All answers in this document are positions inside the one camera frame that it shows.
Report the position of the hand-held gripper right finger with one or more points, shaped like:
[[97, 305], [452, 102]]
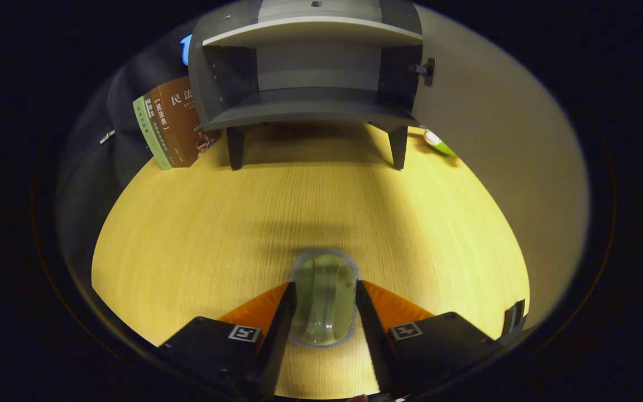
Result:
[[444, 346]]

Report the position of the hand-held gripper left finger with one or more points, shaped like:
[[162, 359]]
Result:
[[204, 346]]

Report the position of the beige cabinet door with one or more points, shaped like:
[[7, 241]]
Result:
[[494, 167]]

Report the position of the green and white plush toy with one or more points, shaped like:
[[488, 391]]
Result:
[[438, 143]]

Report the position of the brown book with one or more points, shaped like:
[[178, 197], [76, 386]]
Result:
[[165, 128], [187, 117]]

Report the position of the silver clip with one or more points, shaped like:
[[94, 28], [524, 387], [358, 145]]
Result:
[[107, 137]]

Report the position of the black backdrop cloth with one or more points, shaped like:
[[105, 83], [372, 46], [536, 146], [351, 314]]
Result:
[[120, 123]]

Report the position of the grey cabinet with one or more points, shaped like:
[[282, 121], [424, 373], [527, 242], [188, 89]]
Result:
[[310, 106]]

